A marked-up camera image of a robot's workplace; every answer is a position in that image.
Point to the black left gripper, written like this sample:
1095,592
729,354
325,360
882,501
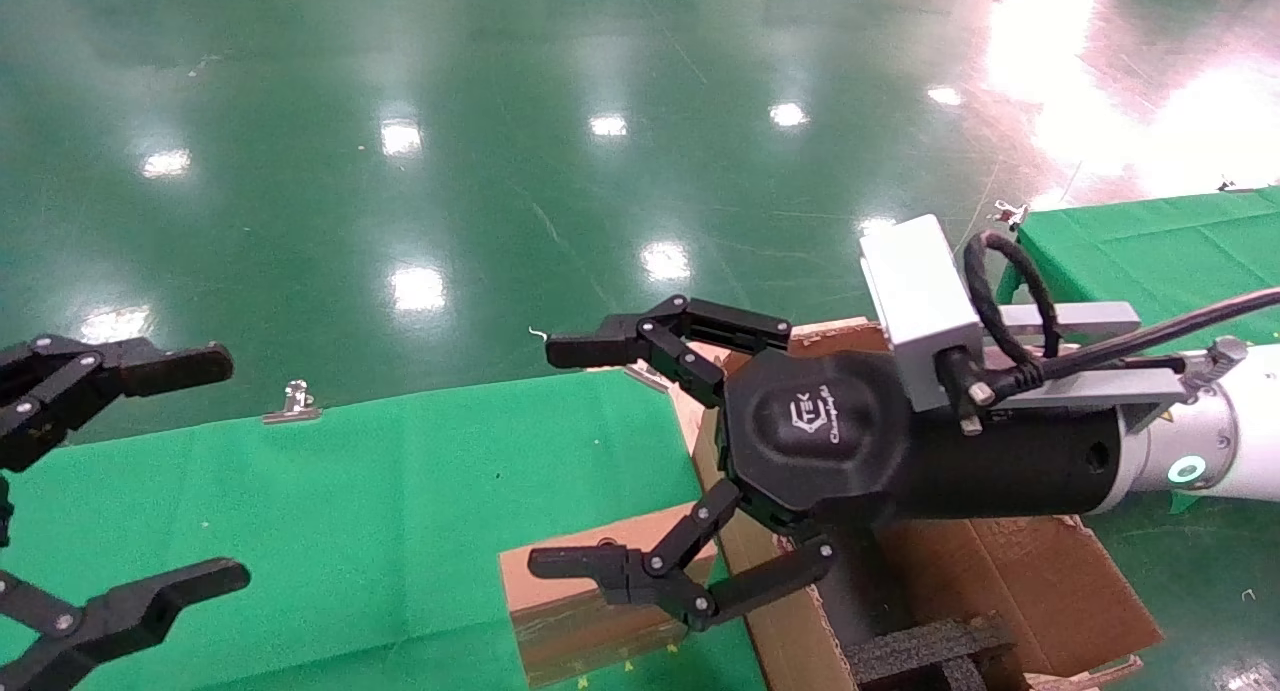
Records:
3,511

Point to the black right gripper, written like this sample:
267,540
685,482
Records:
830,471

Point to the small cardboard box with hole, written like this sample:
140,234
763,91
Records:
580,641

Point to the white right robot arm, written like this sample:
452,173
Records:
1250,421

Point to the large brown cardboard carton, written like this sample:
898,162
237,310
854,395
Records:
1040,581

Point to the large green table cloth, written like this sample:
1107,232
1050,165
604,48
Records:
400,491

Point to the smooth dark foam block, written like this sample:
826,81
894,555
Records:
860,591

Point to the textured dark foam strip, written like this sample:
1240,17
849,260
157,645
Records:
920,651

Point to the small green table cloth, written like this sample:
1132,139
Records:
1150,251

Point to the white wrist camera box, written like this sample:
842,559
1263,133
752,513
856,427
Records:
915,291

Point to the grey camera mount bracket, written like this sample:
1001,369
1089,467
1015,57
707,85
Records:
1085,319

